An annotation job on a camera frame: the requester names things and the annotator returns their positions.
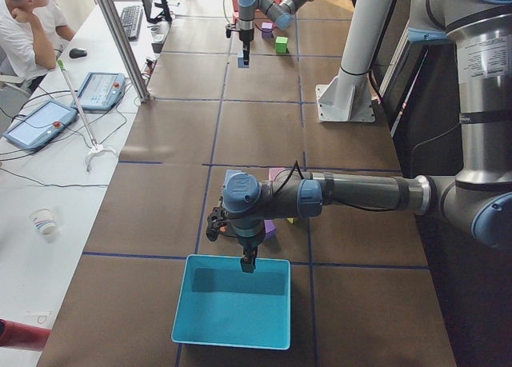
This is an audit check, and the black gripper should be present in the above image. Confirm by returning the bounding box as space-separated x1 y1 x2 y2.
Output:
206 207 256 273

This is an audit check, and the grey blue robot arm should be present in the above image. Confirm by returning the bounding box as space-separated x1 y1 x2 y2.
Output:
206 0 511 273

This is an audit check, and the second grey blue robot arm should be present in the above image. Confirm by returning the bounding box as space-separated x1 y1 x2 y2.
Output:
225 0 313 45

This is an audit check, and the purple foam block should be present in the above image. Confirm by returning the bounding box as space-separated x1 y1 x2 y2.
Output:
261 22 274 39
264 220 277 241

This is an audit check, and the green foam block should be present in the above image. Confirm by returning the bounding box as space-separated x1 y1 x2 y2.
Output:
274 36 289 54

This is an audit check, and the teal plastic bin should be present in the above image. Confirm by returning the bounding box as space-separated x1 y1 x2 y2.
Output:
171 254 291 350

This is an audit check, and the pink foam block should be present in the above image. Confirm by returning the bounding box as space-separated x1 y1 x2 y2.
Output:
268 167 288 182

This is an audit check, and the black monitor stand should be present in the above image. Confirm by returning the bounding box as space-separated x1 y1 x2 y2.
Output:
142 0 173 24

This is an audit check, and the black keyboard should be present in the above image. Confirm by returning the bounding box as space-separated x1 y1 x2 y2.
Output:
120 5 143 42

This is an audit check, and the blue teach pendant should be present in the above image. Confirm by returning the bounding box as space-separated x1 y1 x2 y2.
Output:
77 72 126 114
2 100 78 151

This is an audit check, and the black computer mouse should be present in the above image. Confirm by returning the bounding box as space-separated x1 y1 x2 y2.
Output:
69 48 88 59

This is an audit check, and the white reacher grabber tool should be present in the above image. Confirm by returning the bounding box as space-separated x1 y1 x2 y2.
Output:
57 59 118 172

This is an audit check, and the paper cup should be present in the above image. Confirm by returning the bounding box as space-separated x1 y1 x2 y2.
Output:
30 209 58 235

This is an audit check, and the seated person white shirt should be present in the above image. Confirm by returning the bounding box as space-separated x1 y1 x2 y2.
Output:
1 0 75 90

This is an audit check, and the red cylinder object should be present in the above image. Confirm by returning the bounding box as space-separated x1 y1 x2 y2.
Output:
0 319 51 351

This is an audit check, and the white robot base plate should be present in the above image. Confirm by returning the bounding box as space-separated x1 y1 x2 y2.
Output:
315 85 376 123

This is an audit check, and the aluminium frame post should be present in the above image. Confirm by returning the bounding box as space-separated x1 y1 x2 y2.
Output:
96 0 150 103

